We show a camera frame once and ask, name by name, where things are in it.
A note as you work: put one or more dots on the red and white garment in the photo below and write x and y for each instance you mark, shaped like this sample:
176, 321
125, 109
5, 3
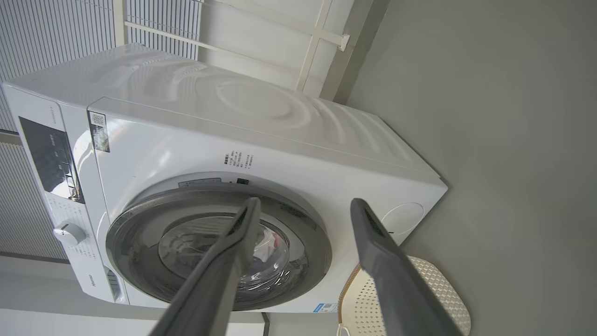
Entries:
270, 242

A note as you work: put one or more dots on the white control knob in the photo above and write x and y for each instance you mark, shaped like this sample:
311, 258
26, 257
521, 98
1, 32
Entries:
69, 233

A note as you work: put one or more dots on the white front-load washing machine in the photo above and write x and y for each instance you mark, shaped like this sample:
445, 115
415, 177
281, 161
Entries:
186, 140

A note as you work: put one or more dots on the QR code sticker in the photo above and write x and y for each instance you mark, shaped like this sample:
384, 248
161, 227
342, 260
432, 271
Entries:
99, 131

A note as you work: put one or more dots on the grey warning label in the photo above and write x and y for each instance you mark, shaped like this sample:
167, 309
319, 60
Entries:
199, 182

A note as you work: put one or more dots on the blue energy label sticker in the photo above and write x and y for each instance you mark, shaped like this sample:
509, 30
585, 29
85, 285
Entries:
325, 307

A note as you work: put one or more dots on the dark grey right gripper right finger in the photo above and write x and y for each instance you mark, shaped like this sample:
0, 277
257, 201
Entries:
396, 280

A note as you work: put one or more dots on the dark round glass washer door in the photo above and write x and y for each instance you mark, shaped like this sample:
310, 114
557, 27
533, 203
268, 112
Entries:
135, 242

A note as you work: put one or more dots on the black control display panel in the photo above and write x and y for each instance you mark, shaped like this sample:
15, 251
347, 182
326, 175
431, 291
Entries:
49, 156

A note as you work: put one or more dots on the white detergent drawer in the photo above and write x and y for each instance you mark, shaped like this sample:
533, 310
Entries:
112, 283

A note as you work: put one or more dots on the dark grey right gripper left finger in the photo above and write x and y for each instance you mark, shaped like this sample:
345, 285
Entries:
212, 280

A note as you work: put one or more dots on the cream perforated laundry basket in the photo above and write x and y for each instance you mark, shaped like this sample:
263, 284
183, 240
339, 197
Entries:
438, 289

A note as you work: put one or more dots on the round white filter cover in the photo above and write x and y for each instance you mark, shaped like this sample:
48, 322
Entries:
402, 218

